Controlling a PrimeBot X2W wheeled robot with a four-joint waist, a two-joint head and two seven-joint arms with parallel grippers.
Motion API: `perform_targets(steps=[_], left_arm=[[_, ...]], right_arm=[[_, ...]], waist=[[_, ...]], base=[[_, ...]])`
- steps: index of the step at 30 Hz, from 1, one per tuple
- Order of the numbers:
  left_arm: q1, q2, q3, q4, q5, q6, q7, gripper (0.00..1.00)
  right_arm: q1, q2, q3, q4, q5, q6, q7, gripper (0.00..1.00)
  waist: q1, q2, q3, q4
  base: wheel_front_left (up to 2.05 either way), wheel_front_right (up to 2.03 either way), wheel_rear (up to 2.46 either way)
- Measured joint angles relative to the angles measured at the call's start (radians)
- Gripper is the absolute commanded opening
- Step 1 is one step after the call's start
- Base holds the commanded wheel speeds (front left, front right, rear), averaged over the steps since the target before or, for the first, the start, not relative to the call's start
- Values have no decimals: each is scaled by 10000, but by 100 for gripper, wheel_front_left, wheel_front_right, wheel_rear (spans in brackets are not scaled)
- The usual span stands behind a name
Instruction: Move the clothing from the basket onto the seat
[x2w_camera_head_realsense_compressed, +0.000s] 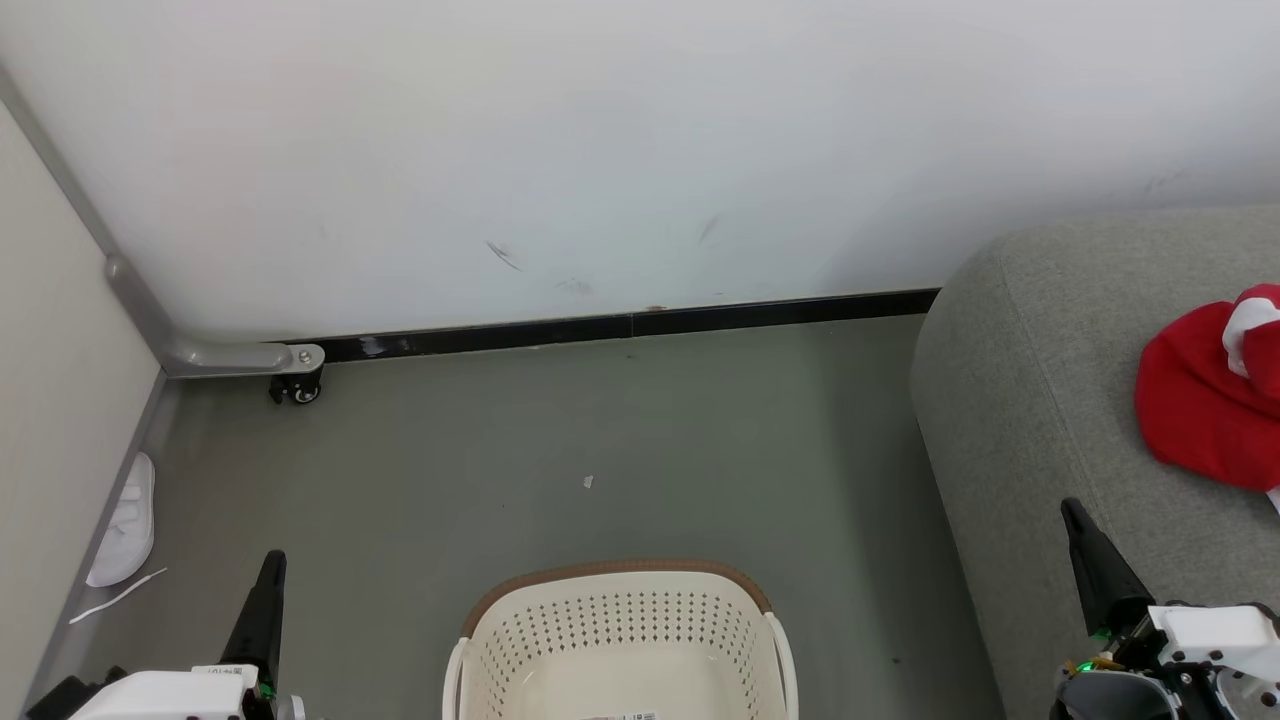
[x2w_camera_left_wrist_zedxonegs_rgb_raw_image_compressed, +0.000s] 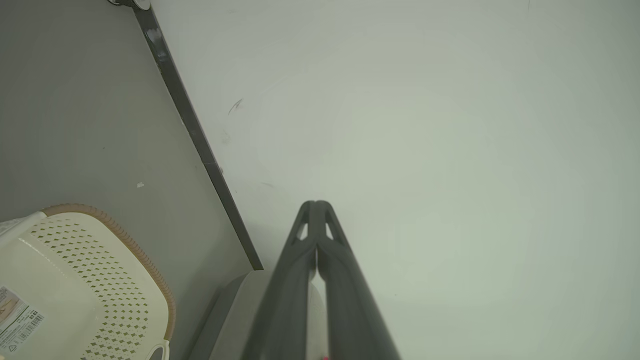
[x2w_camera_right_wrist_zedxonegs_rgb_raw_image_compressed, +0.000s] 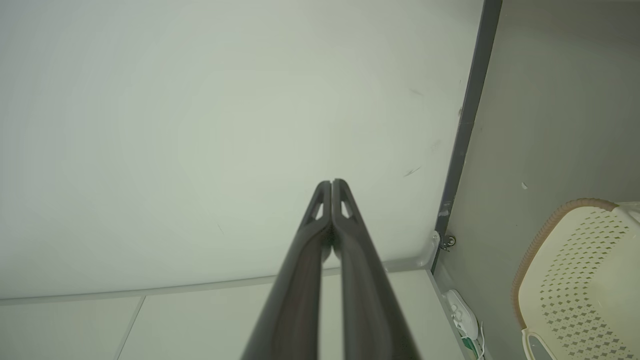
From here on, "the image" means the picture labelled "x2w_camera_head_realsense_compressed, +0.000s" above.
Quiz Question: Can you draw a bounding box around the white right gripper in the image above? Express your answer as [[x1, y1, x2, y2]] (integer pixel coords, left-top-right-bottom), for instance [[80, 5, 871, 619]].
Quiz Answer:
[[1058, 498, 1280, 720]]

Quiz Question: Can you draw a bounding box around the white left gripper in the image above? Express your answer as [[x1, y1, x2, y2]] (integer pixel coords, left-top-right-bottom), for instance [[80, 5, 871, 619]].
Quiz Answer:
[[25, 550, 306, 720]]

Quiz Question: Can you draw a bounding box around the red clothing with white trim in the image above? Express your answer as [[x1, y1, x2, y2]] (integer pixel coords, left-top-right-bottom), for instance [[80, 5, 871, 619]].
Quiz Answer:
[[1135, 283, 1280, 516]]

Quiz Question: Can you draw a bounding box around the white perforated laundry basket brown rim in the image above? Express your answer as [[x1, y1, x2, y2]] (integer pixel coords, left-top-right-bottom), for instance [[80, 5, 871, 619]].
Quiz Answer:
[[443, 560, 799, 720]]

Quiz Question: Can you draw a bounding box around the thin white strip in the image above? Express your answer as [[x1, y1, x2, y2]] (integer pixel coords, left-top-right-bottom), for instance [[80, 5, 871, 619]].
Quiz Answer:
[[68, 567, 168, 626]]

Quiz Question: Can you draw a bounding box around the white slipper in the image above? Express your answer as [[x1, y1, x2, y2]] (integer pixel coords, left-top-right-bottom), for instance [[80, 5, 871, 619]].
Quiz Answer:
[[85, 452, 157, 588]]

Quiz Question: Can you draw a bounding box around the grey fabric sofa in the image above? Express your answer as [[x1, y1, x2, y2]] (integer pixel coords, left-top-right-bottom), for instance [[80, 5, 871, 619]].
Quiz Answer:
[[910, 205, 1280, 720]]

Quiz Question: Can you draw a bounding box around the black caster wheel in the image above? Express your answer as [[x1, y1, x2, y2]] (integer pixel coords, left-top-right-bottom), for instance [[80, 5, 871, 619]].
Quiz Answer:
[[268, 368, 324, 406]]

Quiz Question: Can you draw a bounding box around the black baseboard strip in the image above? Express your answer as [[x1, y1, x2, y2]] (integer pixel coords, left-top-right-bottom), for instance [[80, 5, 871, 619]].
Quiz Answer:
[[300, 288, 941, 363]]

